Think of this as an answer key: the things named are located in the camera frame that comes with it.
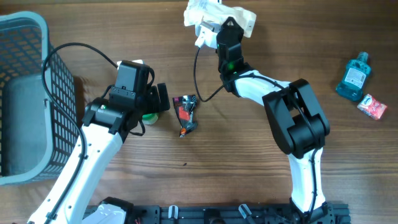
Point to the black red snack packet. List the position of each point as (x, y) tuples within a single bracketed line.
[(184, 107)]

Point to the white barcode scanner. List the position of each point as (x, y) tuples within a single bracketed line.
[(206, 36)]

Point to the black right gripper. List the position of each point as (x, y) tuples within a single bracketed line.
[(237, 28)]

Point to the black mounting rail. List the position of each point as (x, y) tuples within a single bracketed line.
[(217, 214)]

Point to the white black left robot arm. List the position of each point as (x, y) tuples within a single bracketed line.
[(106, 124)]

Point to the red tissue packet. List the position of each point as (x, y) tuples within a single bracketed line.
[(373, 108)]

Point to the beige bread bag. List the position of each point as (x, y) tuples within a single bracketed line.
[(198, 11)]

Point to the grey plastic basket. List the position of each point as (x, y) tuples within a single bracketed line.
[(37, 118)]

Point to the green lid jar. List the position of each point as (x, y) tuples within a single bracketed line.
[(149, 119)]

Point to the blue mouthwash bottle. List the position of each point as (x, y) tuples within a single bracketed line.
[(356, 73)]

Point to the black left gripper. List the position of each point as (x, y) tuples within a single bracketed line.
[(154, 105)]

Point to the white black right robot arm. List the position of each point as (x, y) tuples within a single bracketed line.
[(296, 119)]

